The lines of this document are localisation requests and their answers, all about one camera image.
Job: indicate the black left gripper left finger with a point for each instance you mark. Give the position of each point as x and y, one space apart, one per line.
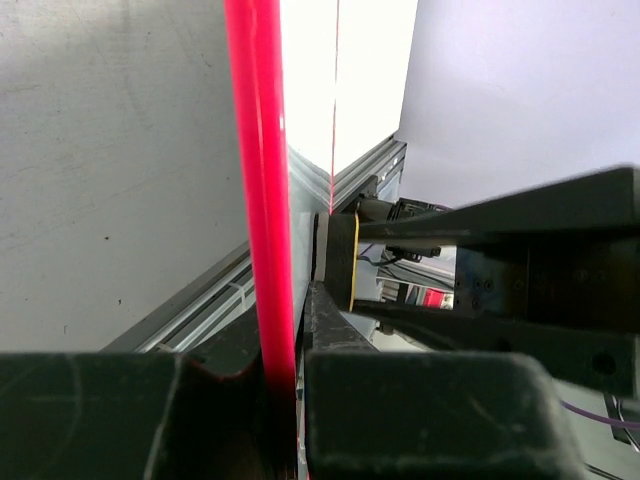
136 416

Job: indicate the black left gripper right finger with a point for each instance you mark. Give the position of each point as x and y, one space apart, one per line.
409 415

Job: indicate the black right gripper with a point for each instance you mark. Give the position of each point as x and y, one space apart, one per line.
589 282

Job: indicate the round yellow black eraser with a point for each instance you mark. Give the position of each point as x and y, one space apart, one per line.
335 252

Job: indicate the pink framed whiteboard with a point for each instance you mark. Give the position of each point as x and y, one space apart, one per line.
282 57

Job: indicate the aluminium front rail frame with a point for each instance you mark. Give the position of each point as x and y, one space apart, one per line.
226 290

